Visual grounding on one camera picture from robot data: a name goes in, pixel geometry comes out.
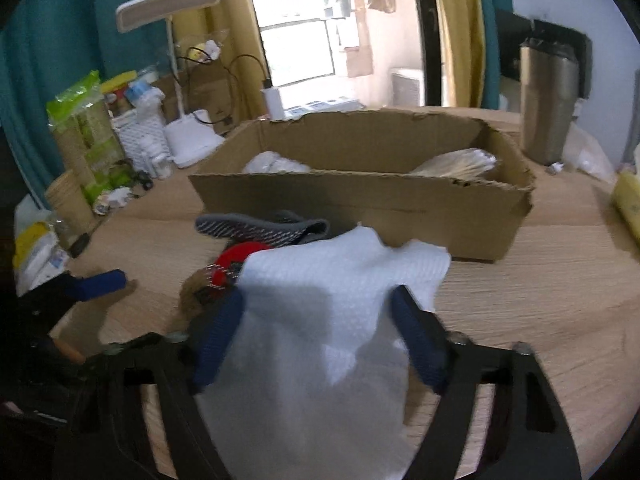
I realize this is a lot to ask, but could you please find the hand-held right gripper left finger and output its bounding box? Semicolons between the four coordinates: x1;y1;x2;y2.
52;287;246;480

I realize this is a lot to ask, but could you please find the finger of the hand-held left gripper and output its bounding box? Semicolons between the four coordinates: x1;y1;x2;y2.
30;268;128;311

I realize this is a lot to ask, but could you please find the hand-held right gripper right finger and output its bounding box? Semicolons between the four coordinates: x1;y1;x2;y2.
389;285;583;480

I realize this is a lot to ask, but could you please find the white towel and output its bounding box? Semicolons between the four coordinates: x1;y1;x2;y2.
192;226;452;480

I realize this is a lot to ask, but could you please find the grey and red work glove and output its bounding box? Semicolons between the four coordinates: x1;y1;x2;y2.
192;210;331;306

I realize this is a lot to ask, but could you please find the cardboard box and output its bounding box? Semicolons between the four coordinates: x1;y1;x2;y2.
187;106;536;262

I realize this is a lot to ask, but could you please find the white and yellow packet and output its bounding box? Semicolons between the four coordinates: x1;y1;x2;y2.
12;205;71;296

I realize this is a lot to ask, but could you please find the green snack package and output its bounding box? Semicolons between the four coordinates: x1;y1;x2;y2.
46;70;128;206

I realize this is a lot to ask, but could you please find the white woven basket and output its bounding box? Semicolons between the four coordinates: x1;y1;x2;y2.
111;105;171;178

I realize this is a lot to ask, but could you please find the white desk lamp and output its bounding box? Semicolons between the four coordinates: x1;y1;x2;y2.
116;0;226;170

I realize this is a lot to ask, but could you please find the white plastic bag of cotton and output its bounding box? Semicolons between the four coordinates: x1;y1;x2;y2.
242;151;313;175

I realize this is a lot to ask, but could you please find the pack of cotton swabs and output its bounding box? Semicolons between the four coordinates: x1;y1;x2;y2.
410;147;501;181

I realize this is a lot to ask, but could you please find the blue plastic cup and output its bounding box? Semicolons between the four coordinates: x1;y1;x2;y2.
124;80;151;106

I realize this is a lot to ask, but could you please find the jar with yellow lid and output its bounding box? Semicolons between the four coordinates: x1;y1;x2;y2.
100;74;138;118

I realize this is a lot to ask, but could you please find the brown cardboard carton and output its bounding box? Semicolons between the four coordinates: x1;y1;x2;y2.
152;67;251;136

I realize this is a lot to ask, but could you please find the white charger plug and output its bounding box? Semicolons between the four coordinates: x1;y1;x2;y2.
260;87;285;121

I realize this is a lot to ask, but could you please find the white power strip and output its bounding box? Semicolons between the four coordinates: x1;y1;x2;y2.
282;97;366;121

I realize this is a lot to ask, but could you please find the white washing machine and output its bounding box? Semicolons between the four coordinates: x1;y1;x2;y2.
390;67;426;107

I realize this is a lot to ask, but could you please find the clear plastic bag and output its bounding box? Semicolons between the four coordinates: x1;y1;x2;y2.
562;120;618;183

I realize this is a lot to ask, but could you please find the yellow tissue pack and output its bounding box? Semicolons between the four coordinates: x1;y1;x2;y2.
611;170;640;253

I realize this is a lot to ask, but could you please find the small yellow white toy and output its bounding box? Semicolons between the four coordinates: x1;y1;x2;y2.
187;39;222;65

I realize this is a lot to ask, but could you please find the stainless steel tumbler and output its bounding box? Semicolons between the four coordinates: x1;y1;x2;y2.
517;37;581;166

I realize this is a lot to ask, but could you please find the yellow curtain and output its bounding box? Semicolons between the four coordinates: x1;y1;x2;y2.
430;0;488;108
162;0;271;121

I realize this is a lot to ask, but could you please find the black monitor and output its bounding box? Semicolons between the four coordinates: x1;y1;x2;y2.
495;9;533;81
530;19;593;101

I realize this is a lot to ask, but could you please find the black cable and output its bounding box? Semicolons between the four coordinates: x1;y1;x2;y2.
175;54;273;126

